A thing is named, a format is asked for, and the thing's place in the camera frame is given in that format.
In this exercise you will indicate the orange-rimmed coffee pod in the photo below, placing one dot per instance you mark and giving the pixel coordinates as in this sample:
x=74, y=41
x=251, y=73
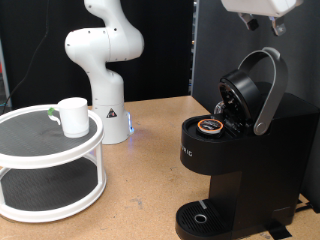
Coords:
x=210, y=126

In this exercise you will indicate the black backdrop curtain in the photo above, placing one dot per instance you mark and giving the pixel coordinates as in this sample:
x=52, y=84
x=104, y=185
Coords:
x=166, y=50

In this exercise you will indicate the black tape strip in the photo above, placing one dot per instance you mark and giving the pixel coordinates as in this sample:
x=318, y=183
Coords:
x=280, y=231

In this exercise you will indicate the grey metal frame post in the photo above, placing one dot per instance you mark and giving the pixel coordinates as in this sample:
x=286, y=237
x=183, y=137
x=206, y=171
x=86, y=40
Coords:
x=4, y=83

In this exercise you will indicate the dark grey partition panel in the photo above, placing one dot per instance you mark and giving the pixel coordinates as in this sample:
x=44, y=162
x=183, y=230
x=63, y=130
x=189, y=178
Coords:
x=213, y=40

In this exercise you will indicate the white two-tier turntable shelf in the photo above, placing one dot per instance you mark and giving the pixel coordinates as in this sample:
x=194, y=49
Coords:
x=50, y=160

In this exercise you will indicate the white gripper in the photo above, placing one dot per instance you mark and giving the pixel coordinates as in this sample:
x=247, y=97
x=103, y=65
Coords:
x=260, y=6

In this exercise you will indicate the black Keurig coffee machine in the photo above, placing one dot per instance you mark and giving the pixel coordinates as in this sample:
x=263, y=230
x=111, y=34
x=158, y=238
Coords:
x=266, y=166

